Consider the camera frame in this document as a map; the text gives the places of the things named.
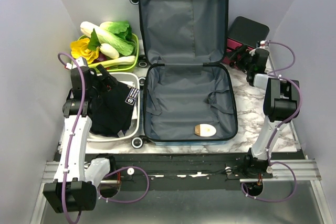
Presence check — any green vegetable basket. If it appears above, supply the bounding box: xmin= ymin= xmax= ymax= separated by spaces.
xmin=70 ymin=30 xmax=137 ymax=71

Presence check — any green leafy lettuce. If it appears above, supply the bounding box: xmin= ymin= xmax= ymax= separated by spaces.
xmin=99 ymin=21 xmax=132 ymax=41

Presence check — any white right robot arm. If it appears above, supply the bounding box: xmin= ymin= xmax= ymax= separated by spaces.
xmin=227 ymin=40 xmax=301 ymax=178

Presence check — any black garment with label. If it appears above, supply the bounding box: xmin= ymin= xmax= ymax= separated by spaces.
xmin=90 ymin=81 xmax=140 ymax=137

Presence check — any black bag with pink trim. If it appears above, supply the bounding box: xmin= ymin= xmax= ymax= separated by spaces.
xmin=223 ymin=16 xmax=270 ymax=68

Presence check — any green white leek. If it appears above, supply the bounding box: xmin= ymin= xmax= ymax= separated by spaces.
xmin=89 ymin=56 xmax=137 ymax=70

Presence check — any blue fish print suitcase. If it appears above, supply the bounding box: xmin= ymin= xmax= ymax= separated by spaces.
xmin=138 ymin=0 xmax=238 ymax=145

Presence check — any purple onion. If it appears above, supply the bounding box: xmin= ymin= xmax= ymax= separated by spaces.
xmin=94 ymin=52 xmax=107 ymax=63

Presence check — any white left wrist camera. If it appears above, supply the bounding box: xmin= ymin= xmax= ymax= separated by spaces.
xmin=65 ymin=57 xmax=88 ymax=70

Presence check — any yellow flower cabbage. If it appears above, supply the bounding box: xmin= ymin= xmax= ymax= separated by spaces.
xmin=70 ymin=38 xmax=99 ymax=64

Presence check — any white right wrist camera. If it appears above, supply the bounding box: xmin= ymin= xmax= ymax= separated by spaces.
xmin=249 ymin=40 xmax=269 ymax=56

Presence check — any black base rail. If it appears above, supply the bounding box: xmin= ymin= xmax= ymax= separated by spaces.
xmin=54 ymin=152 xmax=275 ymax=192

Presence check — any white radish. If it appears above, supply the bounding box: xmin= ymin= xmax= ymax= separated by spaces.
xmin=100 ymin=43 xmax=119 ymax=59

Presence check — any white rectangular tray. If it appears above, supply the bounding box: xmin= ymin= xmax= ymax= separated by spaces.
xmin=88 ymin=72 xmax=141 ymax=144

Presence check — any aluminium frame rail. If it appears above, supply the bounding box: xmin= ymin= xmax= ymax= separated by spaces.
xmin=29 ymin=158 xmax=330 ymax=224

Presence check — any white napa cabbage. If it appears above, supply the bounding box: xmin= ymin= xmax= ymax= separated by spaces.
xmin=80 ymin=22 xmax=134 ymax=56

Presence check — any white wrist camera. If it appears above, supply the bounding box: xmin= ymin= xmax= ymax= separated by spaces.
xmin=65 ymin=57 xmax=88 ymax=70
xmin=249 ymin=40 xmax=269 ymax=56

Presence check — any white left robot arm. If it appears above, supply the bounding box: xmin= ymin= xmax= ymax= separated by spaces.
xmin=43 ymin=65 xmax=117 ymax=214

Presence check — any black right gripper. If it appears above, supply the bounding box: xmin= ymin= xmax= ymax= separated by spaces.
xmin=224 ymin=44 xmax=253 ymax=73

